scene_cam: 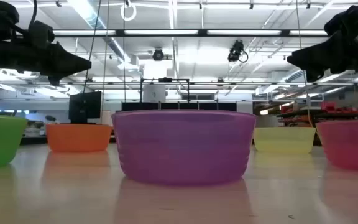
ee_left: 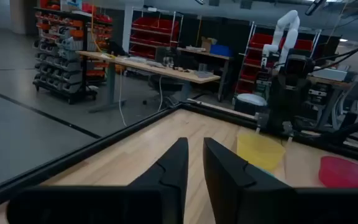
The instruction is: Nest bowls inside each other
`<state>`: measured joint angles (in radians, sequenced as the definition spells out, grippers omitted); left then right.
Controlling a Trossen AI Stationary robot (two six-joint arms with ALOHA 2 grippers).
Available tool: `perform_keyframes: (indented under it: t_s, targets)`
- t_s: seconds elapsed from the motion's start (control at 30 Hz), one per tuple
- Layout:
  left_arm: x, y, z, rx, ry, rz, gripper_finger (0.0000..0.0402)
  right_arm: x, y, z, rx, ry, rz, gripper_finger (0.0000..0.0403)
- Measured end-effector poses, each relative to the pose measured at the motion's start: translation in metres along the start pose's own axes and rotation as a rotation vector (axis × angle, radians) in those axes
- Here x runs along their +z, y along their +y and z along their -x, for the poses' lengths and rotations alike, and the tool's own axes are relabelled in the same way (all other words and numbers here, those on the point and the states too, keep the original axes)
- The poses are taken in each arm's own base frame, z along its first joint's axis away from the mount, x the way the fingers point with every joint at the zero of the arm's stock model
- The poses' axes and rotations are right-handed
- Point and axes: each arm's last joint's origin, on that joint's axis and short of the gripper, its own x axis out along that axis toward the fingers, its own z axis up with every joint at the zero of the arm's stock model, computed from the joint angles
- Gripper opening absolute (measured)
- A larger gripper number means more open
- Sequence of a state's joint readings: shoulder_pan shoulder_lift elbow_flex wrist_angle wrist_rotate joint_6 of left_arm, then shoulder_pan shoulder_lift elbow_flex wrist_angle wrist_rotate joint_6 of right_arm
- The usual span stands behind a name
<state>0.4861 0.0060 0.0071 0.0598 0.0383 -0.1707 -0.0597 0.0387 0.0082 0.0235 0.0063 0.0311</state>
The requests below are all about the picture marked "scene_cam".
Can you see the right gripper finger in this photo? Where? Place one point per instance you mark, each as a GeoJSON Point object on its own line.
{"type": "Point", "coordinates": [315, 59]}

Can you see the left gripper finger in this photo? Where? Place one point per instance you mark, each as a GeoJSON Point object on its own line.
{"type": "Point", "coordinates": [70, 63]}

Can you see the orange plastic bowl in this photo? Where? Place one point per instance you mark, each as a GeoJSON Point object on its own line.
{"type": "Point", "coordinates": [78, 138]}

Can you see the yellow plastic bowl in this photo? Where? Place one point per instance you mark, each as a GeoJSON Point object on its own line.
{"type": "Point", "coordinates": [284, 140]}

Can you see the pink plastic bowl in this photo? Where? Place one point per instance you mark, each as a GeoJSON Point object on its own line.
{"type": "Point", "coordinates": [351, 144]}

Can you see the black computer monitor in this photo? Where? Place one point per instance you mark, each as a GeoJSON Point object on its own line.
{"type": "Point", "coordinates": [84, 105]}

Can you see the shelf with red items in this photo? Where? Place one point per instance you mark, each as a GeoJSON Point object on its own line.
{"type": "Point", "coordinates": [334, 112]}

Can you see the white box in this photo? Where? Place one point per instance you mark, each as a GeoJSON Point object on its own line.
{"type": "Point", "coordinates": [154, 93]}

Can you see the black panel row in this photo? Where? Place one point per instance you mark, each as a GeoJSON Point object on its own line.
{"type": "Point", "coordinates": [197, 106]}

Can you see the purple plastic bowl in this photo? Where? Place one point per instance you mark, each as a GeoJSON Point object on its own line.
{"type": "Point", "coordinates": [183, 146]}

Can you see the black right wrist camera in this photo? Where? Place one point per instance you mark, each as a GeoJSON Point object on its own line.
{"type": "Point", "coordinates": [339, 21]}

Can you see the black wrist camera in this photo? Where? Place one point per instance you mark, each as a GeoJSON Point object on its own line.
{"type": "Point", "coordinates": [41, 32]}
{"type": "Point", "coordinates": [339, 21]}

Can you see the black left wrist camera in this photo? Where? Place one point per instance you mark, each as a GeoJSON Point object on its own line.
{"type": "Point", "coordinates": [41, 32]}

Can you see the black overhead frame beam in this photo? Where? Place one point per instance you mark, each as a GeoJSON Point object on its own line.
{"type": "Point", "coordinates": [120, 32]}

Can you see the black round overhead camera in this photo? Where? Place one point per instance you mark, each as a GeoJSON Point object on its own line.
{"type": "Point", "coordinates": [158, 54]}

